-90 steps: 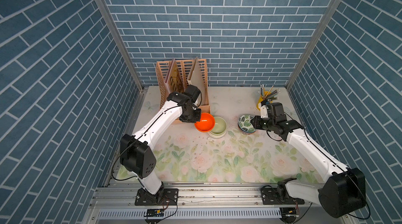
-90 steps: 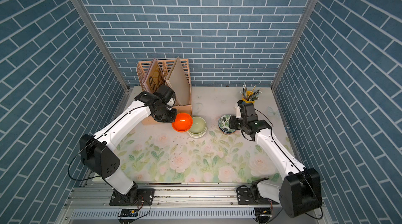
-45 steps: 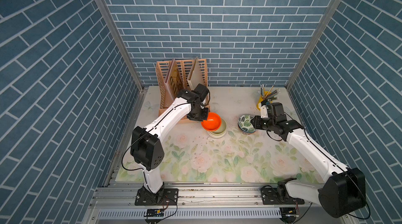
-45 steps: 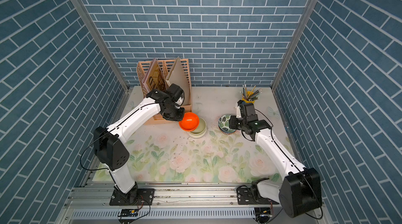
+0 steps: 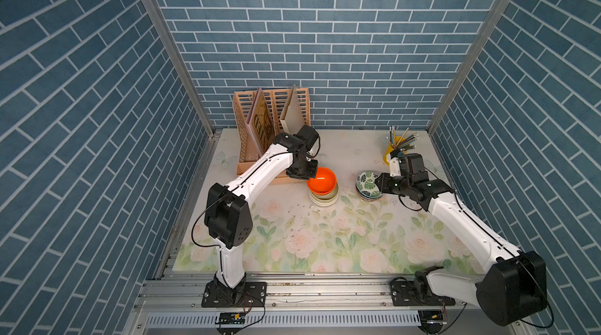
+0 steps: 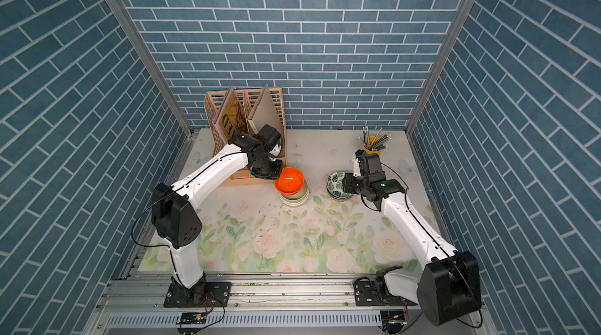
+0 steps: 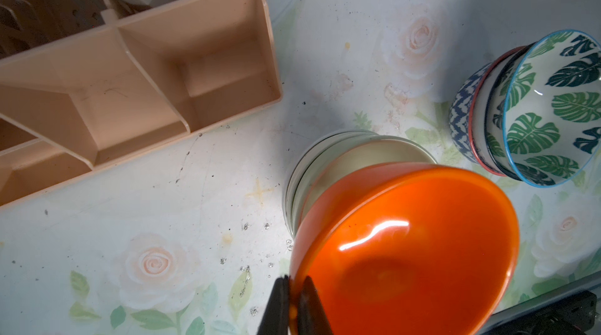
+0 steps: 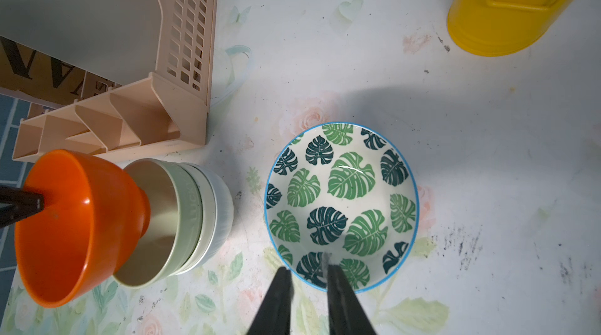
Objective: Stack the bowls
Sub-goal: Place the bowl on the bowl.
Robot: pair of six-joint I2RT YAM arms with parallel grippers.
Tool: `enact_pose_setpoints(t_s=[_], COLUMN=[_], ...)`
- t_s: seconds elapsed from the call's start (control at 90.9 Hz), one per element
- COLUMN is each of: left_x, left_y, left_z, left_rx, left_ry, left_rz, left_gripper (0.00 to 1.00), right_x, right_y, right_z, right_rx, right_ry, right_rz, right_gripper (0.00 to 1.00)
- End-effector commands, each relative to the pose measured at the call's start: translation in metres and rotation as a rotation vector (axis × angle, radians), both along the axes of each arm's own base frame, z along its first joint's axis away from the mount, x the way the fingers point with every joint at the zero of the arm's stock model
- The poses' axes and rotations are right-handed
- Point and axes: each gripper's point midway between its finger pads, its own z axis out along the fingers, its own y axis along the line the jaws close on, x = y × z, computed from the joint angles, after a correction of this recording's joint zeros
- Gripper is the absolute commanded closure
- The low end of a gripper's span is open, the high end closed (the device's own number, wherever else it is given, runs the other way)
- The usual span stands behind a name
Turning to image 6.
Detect green leaf pattern bowl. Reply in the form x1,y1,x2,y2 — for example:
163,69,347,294
326,172,352,197

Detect blue floral bowl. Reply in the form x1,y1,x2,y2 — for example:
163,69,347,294
328,192,354,202

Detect orange bowl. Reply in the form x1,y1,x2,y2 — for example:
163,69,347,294
274,167,305,195

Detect light green bowl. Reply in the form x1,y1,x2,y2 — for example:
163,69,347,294
280,181,308,200

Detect cream bowl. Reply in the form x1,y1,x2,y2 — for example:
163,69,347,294
280,194,309,207

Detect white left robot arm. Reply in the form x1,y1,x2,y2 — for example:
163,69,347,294
150,125,283,308

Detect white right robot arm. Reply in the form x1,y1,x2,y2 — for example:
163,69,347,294
343,150,482,326

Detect peach plastic file organizer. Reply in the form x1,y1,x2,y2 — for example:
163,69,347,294
203,87,289,180

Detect beige folder board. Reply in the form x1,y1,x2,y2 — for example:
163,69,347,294
248,86,285,137

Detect yellow metal pencil cup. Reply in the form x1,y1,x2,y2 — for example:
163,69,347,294
361,136,387,155

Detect brown lettered book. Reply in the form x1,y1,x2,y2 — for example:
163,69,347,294
209,88,248,155

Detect floral table mat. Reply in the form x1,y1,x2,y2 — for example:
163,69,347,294
141,130,424,275

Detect white bowl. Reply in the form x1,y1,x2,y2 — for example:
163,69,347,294
283,200,306,207

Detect green circuit board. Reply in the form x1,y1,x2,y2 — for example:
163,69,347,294
176,312,208,327

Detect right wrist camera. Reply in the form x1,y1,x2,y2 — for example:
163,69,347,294
352,150,364,177

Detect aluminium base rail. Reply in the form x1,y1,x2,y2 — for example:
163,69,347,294
83,274,494,334

